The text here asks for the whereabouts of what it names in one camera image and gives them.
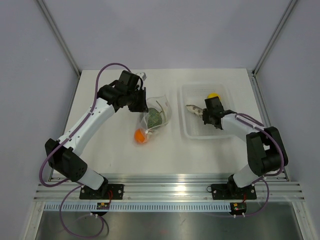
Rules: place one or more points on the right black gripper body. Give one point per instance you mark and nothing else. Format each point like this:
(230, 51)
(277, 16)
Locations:
(206, 116)

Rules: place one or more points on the small circuit board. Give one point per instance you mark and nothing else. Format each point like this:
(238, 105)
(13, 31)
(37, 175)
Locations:
(240, 207)
(103, 206)

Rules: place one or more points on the clear zip top bag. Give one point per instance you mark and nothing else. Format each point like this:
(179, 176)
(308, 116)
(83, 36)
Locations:
(161, 103)

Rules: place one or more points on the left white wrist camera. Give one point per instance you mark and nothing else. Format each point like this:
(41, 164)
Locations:
(142, 75)

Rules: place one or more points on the yellow lemon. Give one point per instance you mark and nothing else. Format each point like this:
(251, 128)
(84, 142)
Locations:
(213, 95)

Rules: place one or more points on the orange fruit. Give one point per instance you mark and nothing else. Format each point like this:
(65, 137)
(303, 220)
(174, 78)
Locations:
(140, 136)

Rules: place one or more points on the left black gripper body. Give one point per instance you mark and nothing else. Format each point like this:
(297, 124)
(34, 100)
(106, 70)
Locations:
(136, 102)

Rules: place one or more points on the white slotted cable duct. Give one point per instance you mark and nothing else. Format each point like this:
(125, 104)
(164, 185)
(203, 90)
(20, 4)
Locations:
(194, 207)

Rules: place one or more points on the left aluminium frame post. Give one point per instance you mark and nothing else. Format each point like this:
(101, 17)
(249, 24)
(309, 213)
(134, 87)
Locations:
(49, 18)

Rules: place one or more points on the aluminium frame post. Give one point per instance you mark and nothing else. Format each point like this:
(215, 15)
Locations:
(275, 35)
(49, 18)

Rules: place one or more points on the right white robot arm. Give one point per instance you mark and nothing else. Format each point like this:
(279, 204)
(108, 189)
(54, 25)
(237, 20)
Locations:
(266, 154)

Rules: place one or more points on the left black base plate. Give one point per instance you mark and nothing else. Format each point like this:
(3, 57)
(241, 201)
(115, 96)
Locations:
(112, 191)

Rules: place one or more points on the green netted melon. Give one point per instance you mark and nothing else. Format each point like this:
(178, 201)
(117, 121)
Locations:
(154, 118)

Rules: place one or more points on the right aluminium frame post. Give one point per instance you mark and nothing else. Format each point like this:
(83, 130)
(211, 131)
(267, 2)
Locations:
(275, 35)

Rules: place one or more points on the left small circuit board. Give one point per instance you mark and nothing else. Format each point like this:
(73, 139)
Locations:
(103, 206)

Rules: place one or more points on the aluminium rail front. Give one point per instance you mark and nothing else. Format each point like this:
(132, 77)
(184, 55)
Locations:
(195, 187)

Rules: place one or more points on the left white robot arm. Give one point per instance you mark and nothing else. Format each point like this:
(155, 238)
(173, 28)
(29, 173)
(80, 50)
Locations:
(64, 154)

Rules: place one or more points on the right small circuit board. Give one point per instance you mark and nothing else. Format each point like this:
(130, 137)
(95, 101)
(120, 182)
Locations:
(240, 207)

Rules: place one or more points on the grey toy fish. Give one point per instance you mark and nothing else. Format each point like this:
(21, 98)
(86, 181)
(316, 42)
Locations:
(195, 110)

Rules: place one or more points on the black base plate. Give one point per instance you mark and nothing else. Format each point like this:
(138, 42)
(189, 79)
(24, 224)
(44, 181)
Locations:
(221, 191)
(112, 191)

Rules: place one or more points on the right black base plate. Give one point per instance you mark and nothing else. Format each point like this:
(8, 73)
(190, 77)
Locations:
(221, 191)

